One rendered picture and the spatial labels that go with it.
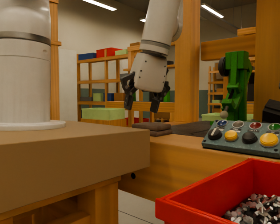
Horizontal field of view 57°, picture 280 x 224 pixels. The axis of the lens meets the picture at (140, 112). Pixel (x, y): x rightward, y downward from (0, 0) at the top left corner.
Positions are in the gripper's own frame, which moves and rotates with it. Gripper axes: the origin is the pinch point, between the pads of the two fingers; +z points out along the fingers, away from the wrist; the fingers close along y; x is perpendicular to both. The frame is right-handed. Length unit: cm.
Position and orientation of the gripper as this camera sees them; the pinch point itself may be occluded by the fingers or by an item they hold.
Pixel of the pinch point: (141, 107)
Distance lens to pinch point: 75.3
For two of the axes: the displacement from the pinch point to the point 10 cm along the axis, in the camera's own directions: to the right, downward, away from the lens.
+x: 5.3, 2.4, -8.2
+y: -8.2, -1.0, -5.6
